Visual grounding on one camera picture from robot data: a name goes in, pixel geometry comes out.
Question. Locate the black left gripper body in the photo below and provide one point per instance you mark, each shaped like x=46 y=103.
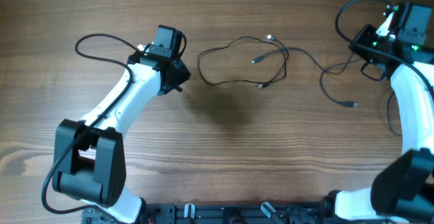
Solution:
x=181 y=75

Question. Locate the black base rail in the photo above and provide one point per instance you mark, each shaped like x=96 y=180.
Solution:
x=302 y=213

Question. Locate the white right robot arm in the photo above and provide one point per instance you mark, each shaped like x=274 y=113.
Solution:
x=401 y=193

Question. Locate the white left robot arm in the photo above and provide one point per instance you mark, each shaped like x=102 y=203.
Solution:
x=89 y=169

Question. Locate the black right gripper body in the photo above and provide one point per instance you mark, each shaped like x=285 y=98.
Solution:
x=367 y=36

